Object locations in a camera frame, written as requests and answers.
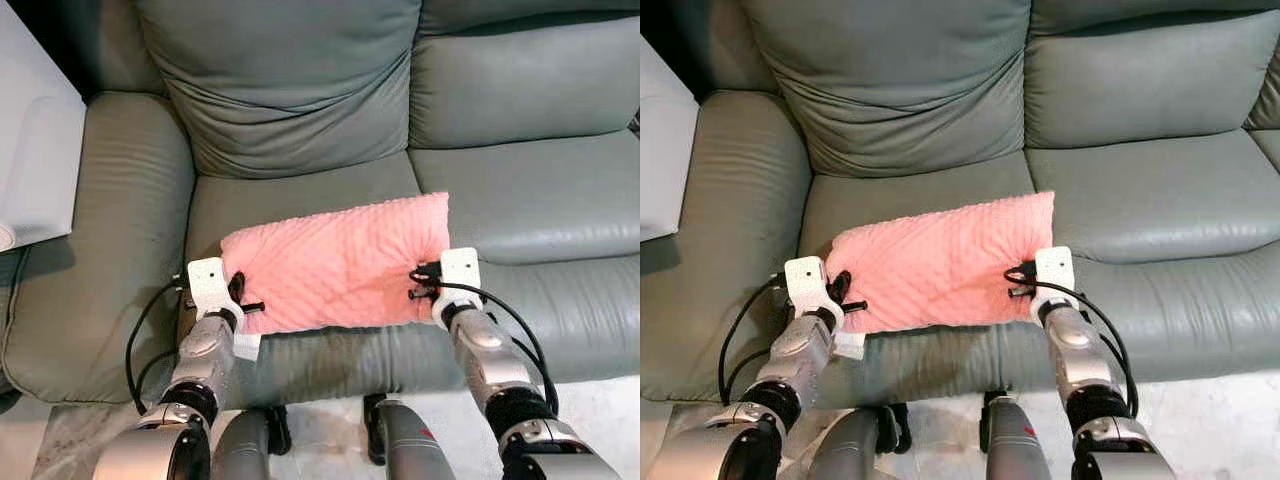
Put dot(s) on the large creased sofa back cushion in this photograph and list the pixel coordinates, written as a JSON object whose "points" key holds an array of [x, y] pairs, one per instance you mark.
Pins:
{"points": [[280, 90], [900, 90]]}

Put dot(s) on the grey-green leather sofa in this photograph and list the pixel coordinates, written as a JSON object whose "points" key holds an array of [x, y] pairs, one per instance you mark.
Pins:
{"points": [[1150, 195], [520, 195]]}

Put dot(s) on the smooth sofa back cushion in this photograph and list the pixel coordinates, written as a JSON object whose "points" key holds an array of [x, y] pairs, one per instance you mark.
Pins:
{"points": [[520, 90], [1140, 90]]}

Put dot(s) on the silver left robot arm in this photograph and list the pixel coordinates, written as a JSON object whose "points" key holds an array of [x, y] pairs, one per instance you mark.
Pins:
{"points": [[200, 365], [800, 365]]}

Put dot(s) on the pink dotted pillow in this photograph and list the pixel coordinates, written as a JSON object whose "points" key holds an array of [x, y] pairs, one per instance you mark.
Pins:
{"points": [[340, 265], [940, 265]]}

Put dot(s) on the grey left robot leg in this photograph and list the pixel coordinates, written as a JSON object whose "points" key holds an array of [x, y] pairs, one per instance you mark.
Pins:
{"points": [[850, 450], [245, 450]]}

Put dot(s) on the grey right robot leg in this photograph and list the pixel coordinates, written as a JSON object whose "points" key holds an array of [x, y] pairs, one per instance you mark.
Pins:
{"points": [[1015, 445], [410, 445]]}

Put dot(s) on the grey robot leg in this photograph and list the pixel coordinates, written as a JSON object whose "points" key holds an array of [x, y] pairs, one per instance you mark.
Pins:
{"points": [[410, 445], [1015, 445], [245, 450], [850, 450]]}

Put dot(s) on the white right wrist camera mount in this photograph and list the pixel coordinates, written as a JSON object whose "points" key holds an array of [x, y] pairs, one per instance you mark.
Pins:
{"points": [[460, 270], [1055, 268]]}

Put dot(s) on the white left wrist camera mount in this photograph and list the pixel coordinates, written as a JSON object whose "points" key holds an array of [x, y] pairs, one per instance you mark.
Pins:
{"points": [[207, 280], [805, 280]]}

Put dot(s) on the white side table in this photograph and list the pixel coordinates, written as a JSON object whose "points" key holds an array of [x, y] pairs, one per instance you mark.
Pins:
{"points": [[35, 150], [665, 150]]}

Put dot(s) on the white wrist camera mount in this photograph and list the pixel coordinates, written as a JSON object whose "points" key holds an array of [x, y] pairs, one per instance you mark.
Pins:
{"points": [[1055, 268], [805, 280], [207, 280], [460, 270]]}

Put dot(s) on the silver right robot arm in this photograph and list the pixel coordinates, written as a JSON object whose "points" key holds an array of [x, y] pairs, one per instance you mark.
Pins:
{"points": [[490, 360], [1080, 360]]}

